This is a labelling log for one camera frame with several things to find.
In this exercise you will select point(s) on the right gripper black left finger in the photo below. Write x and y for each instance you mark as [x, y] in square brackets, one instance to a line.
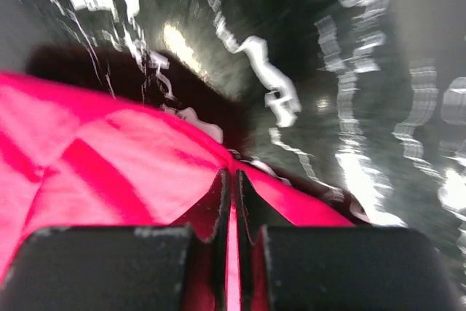
[179, 266]

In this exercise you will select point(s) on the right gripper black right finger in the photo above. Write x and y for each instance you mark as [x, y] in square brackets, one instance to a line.
[328, 264]

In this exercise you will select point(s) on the pink t shirt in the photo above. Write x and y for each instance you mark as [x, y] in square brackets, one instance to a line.
[72, 157]

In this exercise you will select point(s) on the black marbled table mat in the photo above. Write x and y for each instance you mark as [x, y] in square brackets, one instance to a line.
[367, 95]

